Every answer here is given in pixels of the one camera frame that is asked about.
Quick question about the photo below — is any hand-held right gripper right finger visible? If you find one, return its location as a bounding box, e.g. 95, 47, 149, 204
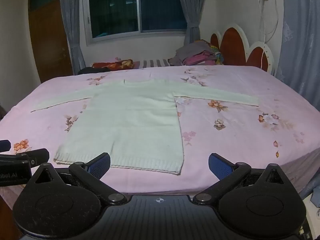
192, 152, 292, 205

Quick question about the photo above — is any brown wooden door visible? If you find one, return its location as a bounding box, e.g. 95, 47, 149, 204
28, 0, 74, 83

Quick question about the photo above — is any white knitted sweater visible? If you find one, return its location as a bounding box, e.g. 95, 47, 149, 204
30, 79, 260, 175

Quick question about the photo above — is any dark cloth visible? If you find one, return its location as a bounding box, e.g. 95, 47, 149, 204
77, 67, 100, 75

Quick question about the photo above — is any grey striped pillow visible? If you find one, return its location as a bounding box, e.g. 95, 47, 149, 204
132, 59, 173, 69

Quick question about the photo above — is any red orange floral cloth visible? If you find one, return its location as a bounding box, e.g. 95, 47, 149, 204
91, 59, 134, 70

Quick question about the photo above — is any large blue-grey patterned curtain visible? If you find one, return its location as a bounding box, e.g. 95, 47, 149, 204
274, 0, 320, 110

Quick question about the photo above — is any pink folded cloth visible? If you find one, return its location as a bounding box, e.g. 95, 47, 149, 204
182, 51, 218, 66

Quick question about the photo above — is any pink floral bed sheet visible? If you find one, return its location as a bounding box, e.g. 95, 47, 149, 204
0, 65, 320, 198

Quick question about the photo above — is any red and white headboard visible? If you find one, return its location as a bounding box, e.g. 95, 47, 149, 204
210, 23, 275, 74

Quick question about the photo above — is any grey-blue window curtain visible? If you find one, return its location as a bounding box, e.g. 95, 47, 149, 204
59, 0, 87, 73
179, 0, 209, 44

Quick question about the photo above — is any white cable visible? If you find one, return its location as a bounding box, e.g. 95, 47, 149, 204
258, 0, 280, 70

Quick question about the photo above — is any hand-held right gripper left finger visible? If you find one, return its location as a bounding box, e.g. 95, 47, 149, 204
30, 152, 128, 205

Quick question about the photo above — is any white framed window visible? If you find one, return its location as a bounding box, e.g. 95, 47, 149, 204
84, 0, 190, 46

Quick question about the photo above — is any pile of folded clothes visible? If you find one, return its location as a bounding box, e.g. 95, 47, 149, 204
169, 41, 213, 66

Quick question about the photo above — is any colourful patterned cloth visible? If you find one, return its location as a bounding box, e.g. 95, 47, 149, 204
200, 39, 224, 65

